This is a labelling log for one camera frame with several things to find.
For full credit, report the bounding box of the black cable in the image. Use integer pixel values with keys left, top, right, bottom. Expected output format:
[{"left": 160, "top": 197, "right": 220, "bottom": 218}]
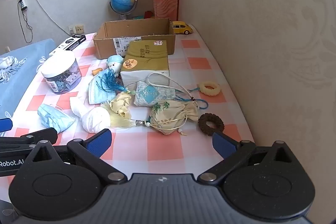
[{"left": 0, "top": 0, "right": 33, "bottom": 43}]

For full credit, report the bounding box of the brown cardboard box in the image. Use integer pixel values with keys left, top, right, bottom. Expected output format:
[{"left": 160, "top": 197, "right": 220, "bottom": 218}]
[{"left": 93, "top": 18, "right": 176, "bottom": 60}]

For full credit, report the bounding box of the beige bamboo print sachet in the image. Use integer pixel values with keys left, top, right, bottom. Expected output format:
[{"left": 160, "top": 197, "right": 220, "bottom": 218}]
[{"left": 101, "top": 99, "right": 200, "bottom": 136}]

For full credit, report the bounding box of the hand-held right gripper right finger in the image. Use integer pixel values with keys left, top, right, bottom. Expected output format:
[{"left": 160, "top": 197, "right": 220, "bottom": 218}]
[{"left": 197, "top": 132, "right": 298, "bottom": 185}]

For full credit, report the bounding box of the white cable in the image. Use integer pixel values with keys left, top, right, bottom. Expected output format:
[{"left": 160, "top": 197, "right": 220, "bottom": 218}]
[{"left": 26, "top": 0, "right": 71, "bottom": 31}]

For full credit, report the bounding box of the blue patterned sachet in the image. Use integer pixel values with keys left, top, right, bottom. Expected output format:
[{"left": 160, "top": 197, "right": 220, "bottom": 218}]
[{"left": 134, "top": 72, "right": 209, "bottom": 110}]

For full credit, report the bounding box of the gold tissue pack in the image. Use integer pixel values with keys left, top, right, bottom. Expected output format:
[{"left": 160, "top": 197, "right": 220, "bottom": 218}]
[{"left": 120, "top": 40, "right": 170, "bottom": 88}]

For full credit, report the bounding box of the black and white box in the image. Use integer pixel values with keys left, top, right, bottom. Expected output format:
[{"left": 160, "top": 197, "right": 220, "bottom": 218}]
[{"left": 49, "top": 34, "right": 87, "bottom": 56}]

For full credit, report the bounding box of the cream sachet with blue tassel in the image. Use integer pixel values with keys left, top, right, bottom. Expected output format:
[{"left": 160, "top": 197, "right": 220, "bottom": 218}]
[{"left": 97, "top": 69, "right": 137, "bottom": 118}]

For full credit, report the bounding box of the blue globe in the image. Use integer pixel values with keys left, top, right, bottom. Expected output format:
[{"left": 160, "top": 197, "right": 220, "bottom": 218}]
[{"left": 110, "top": 0, "right": 138, "bottom": 21}]

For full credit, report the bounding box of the cream hair ring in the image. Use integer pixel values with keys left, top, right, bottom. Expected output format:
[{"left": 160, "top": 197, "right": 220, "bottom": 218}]
[{"left": 189, "top": 81, "right": 220, "bottom": 96}]

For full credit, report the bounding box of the blue embroidered bedsheet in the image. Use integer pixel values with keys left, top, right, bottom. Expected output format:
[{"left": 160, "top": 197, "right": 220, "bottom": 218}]
[{"left": 0, "top": 39, "right": 54, "bottom": 119}]

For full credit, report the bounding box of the yellow toy car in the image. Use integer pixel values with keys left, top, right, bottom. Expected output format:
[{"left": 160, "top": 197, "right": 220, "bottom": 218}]
[{"left": 171, "top": 21, "right": 194, "bottom": 35}]

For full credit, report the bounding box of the toy figure with blue hat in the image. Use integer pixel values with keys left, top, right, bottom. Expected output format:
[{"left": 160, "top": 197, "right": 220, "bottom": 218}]
[{"left": 106, "top": 54, "right": 124, "bottom": 76}]

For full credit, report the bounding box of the pink white checkered tablecloth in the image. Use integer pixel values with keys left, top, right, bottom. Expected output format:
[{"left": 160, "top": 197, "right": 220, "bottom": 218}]
[{"left": 0, "top": 31, "right": 256, "bottom": 199}]

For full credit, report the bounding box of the white cloth bundle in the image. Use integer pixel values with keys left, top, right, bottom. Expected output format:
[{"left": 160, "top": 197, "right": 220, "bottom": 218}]
[{"left": 70, "top": 95, "right": 111, "bottom": 133}]

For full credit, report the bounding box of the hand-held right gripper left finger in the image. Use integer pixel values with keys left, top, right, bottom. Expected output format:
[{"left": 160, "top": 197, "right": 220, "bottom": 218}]
[{"left": 26, "top": 129, "right": 128, "bottom": 185}]

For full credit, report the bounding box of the clear jar with white lid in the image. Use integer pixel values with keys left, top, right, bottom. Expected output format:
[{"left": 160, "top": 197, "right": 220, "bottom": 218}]
[{"left": 41, "top": 51, "right": 82, "bottom": 94}]

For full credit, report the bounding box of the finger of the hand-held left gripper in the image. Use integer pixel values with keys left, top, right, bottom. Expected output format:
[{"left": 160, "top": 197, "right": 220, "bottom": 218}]
[
  {"left": 0, "top": 118, "right": 13, "bottom": 132},
  {"left": 0, "top": 128, "right": 58, "bottom": 153}
]

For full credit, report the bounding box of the blue face mask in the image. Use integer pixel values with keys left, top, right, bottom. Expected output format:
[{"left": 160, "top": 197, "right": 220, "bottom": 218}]
[
  {"left": 37, "top": 103, "right": 76, "bottom": 134},
  {"left": 88, "top": 69, "right": 132, "bottom": 105}
]

